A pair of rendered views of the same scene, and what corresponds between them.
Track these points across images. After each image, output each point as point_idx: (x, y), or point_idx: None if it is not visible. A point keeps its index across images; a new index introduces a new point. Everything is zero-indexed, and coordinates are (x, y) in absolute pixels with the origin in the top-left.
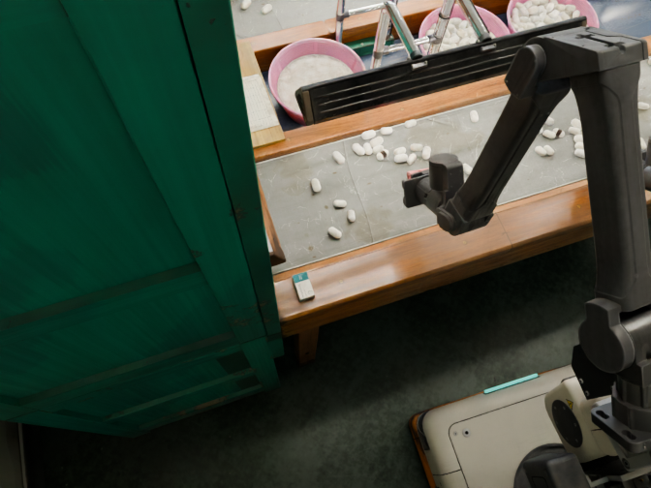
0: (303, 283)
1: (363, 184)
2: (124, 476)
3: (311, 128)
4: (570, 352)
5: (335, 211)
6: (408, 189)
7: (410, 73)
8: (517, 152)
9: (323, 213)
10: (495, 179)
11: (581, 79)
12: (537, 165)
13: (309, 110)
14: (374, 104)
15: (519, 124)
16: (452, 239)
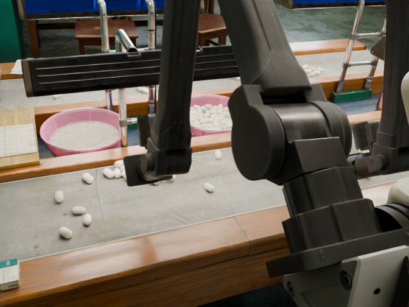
0: (9, 268)
1: (108, 198)
2: None
3: (67, 156)
4: None
5: (73, 217)
6: (128, 165)
7: (126, 61)
8: (182, 42)
9: (59, 218)
10: (172, 83)
11: None
12: (276, 187)
13: (28, 80)
14: (94, 84)
15: (173, 3)
16: (187, 236)
